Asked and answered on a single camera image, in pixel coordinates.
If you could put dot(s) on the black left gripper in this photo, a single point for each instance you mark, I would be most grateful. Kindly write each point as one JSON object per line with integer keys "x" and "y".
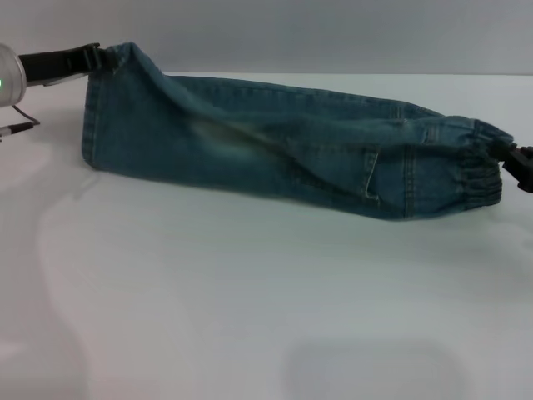
{"x": 54, "y": 64}

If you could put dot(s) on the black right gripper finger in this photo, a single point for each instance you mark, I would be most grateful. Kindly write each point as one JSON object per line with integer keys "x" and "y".
{"x": 520, "y": 157}
{"x": 525, "y": 180}

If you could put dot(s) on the blue faded denim shorts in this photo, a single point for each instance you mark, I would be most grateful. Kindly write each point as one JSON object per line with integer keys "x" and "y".
{"x": 250, "y": 166}

